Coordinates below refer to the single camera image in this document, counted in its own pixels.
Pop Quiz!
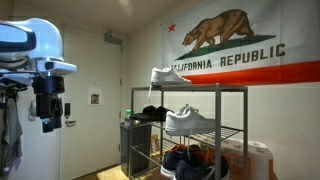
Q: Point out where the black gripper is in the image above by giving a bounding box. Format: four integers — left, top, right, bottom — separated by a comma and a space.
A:
32, 76, 65, 133

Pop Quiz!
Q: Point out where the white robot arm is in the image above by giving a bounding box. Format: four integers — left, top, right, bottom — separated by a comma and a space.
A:
0, 18, 77, 133

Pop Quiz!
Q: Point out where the grey metal shoe rack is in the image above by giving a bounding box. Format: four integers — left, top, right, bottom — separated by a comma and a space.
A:
131, 83, 248, 179

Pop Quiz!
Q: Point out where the small photo on door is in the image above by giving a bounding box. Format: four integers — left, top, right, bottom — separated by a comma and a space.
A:
88, 88, 101, 106

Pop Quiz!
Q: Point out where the white door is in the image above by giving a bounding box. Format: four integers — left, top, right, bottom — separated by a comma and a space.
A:
8, 25, 122, 180

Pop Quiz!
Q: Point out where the hanging grey cloth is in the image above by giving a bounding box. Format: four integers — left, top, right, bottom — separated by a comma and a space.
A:
1, 98, 23, 178

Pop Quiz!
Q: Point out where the green capped plastic bottle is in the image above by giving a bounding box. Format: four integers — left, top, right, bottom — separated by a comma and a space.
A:
124, 109, 132, 127

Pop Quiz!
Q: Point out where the door closer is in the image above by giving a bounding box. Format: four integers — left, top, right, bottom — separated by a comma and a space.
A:
104, 31, 122, 45

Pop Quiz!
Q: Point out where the grey trash bin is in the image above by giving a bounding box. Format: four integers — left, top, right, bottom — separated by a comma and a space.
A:
120, 122, 151, 176

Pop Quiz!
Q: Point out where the black sandals pair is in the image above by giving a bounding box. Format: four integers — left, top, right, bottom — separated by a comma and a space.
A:
130, 105, 170, 122

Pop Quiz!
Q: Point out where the navy sneaker white sole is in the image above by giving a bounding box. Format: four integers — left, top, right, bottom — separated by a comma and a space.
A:
173, 156, 216, 180

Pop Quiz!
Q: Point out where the navy orange sneaker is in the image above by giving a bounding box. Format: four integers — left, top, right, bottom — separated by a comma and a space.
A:
160, 144, 210, 180

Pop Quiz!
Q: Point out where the California Republic flag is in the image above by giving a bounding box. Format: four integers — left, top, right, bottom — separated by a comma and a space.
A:
162, 0, 320, 85

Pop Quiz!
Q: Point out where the door lever handle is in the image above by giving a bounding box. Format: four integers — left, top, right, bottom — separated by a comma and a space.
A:
64, 103, 76, 127

